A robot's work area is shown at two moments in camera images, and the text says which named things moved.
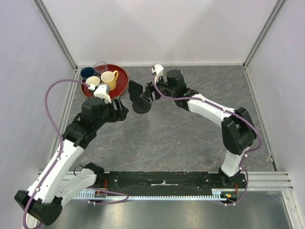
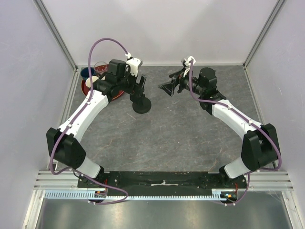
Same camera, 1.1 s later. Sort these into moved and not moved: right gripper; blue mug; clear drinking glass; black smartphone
Moved: right gripper; black smartphone
Not moved: blue mug; clear drinking glass
